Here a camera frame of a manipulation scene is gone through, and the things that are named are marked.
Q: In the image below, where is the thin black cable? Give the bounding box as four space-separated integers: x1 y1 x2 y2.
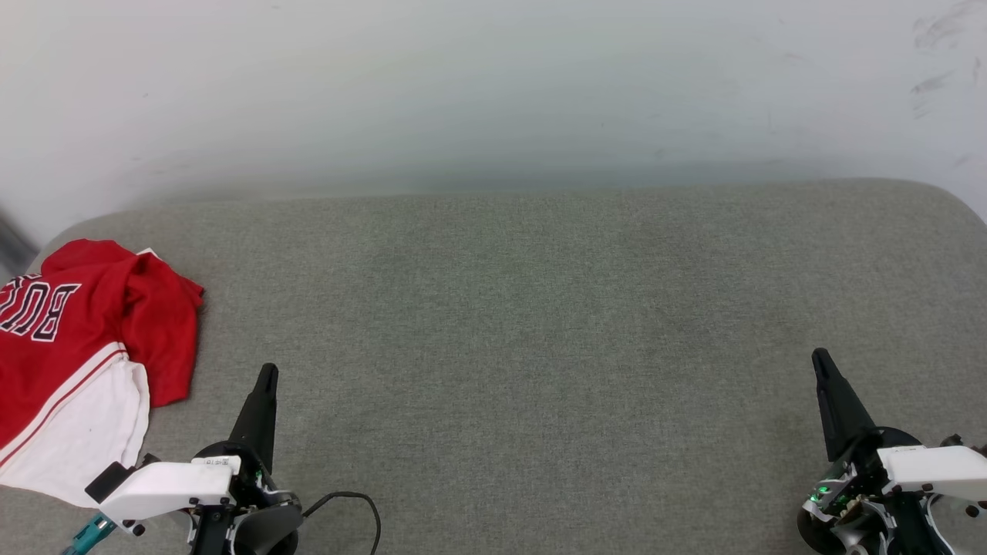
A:
302 491 382 555

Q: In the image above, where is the teal cable connector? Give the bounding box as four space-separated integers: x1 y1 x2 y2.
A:
62 514 118 555

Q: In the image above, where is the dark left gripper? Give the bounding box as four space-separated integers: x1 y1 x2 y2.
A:
191 363 303 555

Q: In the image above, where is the red and white shirt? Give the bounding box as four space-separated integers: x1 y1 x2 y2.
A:
0 239 205 510

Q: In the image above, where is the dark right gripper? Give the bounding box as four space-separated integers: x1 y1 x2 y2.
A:
797 348 926 555

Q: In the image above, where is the grey fabric sofa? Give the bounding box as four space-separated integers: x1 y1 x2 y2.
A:
0 179 987 555

